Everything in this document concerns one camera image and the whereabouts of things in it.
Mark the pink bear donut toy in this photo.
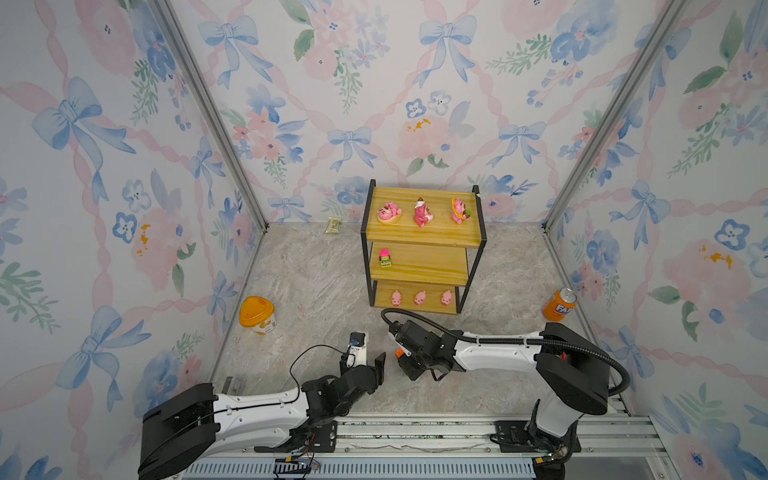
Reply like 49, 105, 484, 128
377, 202, 402, 225

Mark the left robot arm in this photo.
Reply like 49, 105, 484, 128
138, 353, 386, 479

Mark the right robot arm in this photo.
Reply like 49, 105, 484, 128
385, 310, 612, 445

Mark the wooden three-tier shelf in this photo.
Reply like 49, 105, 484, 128
360, 180, 487, 314

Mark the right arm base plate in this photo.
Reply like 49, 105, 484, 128
489, 420, 582, 456

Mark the small green packet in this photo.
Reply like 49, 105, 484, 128
325, 217, 341, 234

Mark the orange soda can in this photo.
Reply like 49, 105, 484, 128
541, 287, 577, 322

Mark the orange lid plastic jar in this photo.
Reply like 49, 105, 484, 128
239, 296, 276, 335

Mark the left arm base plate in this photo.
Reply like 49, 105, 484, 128
253, 421, 338, 453

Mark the pink bear sunflower toy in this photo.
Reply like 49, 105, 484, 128
451, 197, 471, 225

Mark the pink green toy car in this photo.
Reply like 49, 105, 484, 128
379, 248, 392, 268

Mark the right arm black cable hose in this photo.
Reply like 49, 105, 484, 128
380, 308, 632, 397

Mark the grey small box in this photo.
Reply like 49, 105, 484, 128
221, 376, 244, 396

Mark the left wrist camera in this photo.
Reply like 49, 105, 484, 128
346, 331, 368, 368

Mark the pink bear cream toy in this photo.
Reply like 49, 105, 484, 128
414, 197, 434, 228

